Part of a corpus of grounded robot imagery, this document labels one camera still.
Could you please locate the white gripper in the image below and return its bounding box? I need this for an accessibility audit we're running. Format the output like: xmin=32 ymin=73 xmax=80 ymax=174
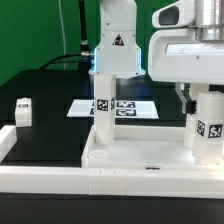
xmin=148 ymin=28 xmax=224 ymax=115

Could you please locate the white desk top panel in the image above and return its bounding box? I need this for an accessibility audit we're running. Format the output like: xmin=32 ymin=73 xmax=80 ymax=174
xmin=81 ymin=125 xmax=224 ymax=172

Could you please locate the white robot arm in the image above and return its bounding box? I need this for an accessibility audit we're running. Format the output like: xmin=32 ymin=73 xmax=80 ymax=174
xmin=89 ymin=0 xmax=224 ymax=85

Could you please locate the fiducial marker sheet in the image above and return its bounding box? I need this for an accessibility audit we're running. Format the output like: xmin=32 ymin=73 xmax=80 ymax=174
xmin=67 ymin=99 xmax=159 ymax=119

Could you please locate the white U-shaped obstacle fence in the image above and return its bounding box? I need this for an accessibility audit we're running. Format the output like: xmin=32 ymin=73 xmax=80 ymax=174
xmin=0 ymin=126 xmax=224 ymax=199

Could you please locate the black cable with connector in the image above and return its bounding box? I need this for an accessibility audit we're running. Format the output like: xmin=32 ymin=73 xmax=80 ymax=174
xmin=39 ymin=0 xmax=96 ymax=70

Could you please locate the white thin cable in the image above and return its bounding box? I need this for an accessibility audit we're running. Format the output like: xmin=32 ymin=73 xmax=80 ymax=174
xmin=58 ymin=0 xmax=67 ymax=70

